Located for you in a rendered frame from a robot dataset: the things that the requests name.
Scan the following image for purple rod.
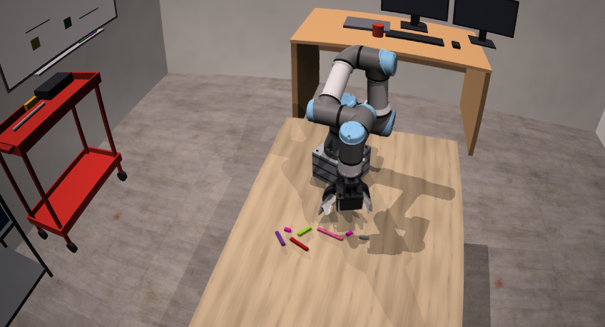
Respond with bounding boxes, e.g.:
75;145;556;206
275;231;285;246

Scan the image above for pink rod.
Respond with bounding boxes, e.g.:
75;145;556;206
317;227;343;241

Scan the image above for red rod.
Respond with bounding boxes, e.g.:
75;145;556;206
290;237;309;251

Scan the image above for lime green rod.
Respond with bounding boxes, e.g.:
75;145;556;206
298;226;312;236

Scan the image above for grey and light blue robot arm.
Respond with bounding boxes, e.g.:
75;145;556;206
306;45;397;177

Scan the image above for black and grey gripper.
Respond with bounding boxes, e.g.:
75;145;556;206
318;164;372;216

